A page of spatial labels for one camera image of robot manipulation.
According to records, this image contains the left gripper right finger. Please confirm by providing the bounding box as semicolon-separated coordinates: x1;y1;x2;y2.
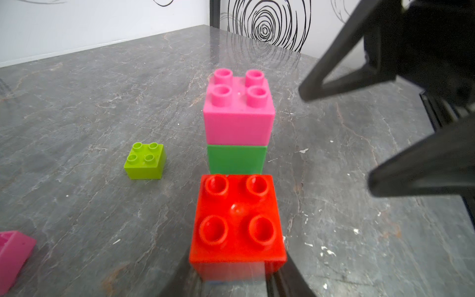
266;254;315;297

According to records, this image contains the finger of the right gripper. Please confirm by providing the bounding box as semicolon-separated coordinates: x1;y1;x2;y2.
298;0;403;103
367;114;475;198

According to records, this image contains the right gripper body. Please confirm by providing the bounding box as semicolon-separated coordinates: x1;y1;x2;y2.
398;1;475;106

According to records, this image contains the dark green lego brick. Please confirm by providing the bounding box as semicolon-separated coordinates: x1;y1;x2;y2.
207;145;267;175

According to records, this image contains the magenta lego brick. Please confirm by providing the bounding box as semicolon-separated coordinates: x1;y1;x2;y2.
1;231;37;296

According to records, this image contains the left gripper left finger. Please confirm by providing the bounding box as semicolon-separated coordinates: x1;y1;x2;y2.
159;256;202;297

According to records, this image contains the lime green lego brick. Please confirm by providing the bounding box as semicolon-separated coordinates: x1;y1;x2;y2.
124;142;166;180

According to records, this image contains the pink lego brick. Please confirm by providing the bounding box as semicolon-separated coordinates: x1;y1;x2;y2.
202;68;276;146

